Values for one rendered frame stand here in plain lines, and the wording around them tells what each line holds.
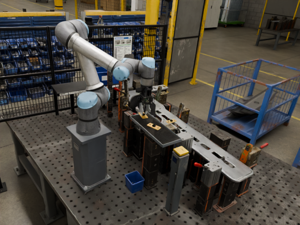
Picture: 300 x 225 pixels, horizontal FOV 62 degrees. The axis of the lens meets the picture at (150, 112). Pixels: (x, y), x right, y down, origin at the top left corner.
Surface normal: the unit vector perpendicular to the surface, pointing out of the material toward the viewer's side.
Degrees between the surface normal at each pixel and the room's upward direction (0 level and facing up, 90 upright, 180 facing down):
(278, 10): 90
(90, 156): 90
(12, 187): 0
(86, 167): 90
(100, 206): 0
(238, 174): 0
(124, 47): 90
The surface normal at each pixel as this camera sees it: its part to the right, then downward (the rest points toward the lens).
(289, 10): -0.74, 0.26
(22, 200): 0.07, -0.88
